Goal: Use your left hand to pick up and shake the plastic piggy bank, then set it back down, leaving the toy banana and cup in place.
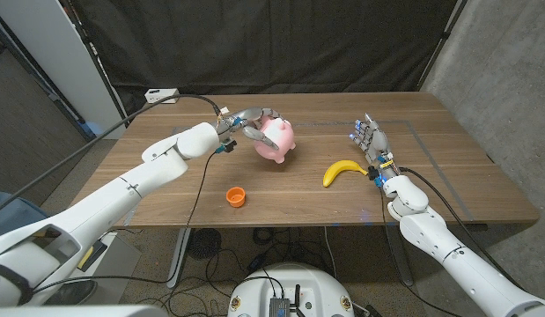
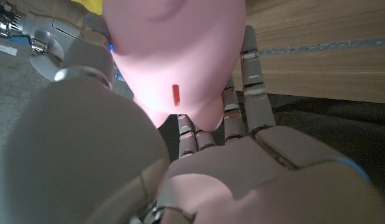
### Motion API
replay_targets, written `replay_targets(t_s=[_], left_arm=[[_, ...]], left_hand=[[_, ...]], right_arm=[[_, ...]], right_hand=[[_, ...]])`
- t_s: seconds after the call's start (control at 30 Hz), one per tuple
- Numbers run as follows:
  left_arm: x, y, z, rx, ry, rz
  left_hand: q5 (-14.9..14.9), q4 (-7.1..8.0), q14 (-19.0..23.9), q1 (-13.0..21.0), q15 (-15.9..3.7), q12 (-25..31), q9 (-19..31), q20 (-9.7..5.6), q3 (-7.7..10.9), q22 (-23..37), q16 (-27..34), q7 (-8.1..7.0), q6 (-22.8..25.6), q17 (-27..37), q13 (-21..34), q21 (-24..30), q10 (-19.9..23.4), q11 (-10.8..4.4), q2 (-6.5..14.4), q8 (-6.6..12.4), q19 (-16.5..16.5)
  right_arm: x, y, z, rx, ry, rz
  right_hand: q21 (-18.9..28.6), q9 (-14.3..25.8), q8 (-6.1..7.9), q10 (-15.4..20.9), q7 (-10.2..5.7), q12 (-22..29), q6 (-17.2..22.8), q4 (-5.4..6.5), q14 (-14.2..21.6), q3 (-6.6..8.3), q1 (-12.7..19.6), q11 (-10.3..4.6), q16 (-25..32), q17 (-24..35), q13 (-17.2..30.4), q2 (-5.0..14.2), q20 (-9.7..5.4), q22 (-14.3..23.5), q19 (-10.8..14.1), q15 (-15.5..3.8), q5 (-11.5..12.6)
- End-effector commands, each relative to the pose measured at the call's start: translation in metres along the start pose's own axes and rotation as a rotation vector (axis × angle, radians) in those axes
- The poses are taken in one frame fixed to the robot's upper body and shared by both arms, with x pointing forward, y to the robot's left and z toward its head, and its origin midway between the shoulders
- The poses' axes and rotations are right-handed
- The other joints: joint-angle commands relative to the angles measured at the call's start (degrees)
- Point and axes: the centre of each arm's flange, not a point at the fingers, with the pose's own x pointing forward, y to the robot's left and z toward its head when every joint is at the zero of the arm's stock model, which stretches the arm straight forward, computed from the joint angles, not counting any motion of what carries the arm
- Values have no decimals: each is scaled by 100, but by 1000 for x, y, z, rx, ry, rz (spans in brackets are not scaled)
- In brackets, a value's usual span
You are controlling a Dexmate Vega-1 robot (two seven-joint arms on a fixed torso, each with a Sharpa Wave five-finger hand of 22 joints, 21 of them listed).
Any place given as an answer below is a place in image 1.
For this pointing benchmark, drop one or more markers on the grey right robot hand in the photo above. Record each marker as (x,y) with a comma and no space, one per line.
(377,143)

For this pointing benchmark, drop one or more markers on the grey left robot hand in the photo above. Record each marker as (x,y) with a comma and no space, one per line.
(250,113)

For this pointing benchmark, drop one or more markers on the pink plastic piggy bank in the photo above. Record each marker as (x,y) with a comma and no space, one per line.
(284,135)

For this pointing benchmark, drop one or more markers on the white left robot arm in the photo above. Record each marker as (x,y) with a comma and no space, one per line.
(122,198)

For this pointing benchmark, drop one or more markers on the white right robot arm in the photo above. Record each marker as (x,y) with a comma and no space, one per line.
(435,238)

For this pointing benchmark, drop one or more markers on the yellow toy banana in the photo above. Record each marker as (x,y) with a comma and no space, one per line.
(338,168)

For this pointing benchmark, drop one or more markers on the small orange cup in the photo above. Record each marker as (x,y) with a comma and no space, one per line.
(236,197)

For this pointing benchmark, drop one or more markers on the black backdrop curtain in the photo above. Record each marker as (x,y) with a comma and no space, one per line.
(272,44)

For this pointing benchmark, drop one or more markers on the white power strip box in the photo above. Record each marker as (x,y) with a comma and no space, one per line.
(159,93)

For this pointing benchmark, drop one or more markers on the dark table leg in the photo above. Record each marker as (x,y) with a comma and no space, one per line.
(402,260)

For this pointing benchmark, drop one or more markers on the black backdrop stand pole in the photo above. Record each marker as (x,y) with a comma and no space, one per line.
(93,57)
(448,31)

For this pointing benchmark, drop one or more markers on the black round floor fan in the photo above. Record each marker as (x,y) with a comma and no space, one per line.
(204,243)

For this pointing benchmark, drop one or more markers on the white table leg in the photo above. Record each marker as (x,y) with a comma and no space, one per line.
(178,260)

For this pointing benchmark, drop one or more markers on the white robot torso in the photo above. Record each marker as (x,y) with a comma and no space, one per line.
(289,286)

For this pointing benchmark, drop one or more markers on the white board panel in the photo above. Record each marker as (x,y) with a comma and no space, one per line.
(56,44)

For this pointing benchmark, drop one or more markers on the yellow and black foot pedal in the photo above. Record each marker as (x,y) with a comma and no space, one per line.
(86,257)

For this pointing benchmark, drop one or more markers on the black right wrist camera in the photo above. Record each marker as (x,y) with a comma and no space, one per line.
(373,172)

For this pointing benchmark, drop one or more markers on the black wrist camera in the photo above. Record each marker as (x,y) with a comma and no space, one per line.
(227,145)
(373,172)

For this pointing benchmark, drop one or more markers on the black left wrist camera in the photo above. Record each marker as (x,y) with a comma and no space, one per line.
(227,145)

